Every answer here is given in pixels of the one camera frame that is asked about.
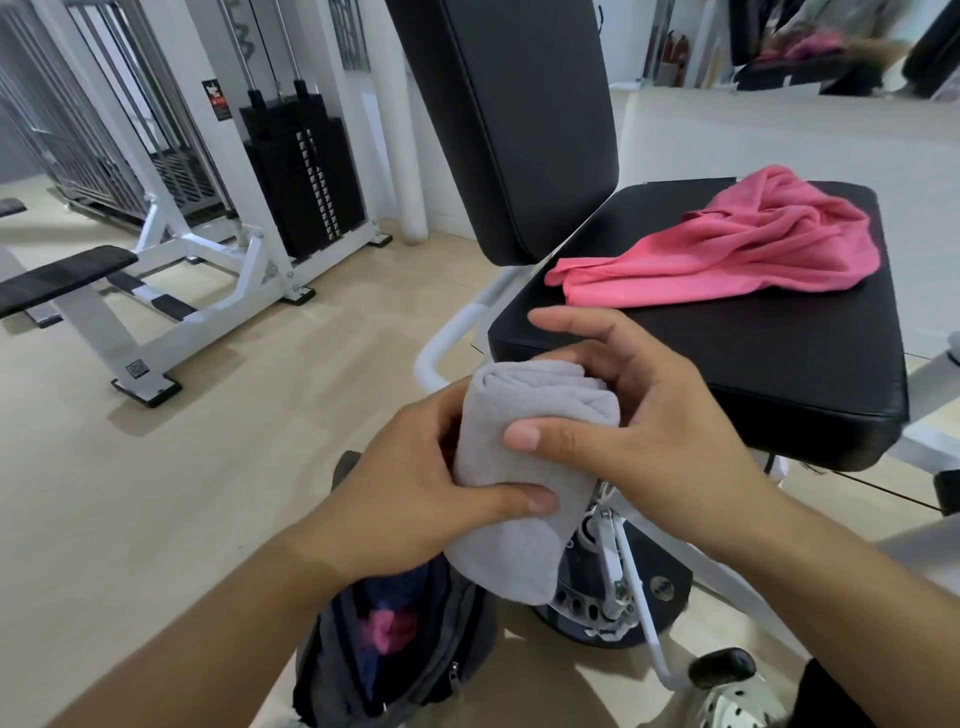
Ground person's left hand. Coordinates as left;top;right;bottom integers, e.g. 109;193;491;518
284;374;562;598

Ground person's right hand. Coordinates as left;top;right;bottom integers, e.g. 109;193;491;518
503;305;793;562

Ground blue towel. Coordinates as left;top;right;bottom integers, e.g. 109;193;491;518
350;569;429;703

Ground pink towel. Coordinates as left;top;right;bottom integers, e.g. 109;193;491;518
365;607;421;655
543;164;883;311

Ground grey towel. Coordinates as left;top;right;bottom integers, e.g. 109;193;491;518
443;359;622;607

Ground grey backpack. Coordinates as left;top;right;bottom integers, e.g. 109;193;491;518
290;449;502;728

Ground person's left forearm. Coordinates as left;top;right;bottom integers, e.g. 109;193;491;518
44;524;361;728

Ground person's white right shoe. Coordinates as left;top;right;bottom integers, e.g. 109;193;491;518
693;671;794;728

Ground person's black shorts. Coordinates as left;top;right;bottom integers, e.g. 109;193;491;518
791;656;880;728

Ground black seat pad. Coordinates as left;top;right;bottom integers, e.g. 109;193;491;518
487;178;910;474

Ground white lever with black grip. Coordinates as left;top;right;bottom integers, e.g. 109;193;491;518
613;521;759;693

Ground black weight stack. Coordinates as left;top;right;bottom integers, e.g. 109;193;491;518
239;78;369;264

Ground black backrest pad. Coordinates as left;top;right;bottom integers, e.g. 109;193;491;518
383;0;620;268

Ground white vertical pipe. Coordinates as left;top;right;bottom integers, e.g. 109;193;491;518
373;0;431;245

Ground grey metal railing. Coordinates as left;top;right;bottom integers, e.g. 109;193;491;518
0;0;234;226

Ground white weight machine frame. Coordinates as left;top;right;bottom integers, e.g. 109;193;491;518
0;0;395;410

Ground wall mirror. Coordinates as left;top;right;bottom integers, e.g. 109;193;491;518
611;0;960;100

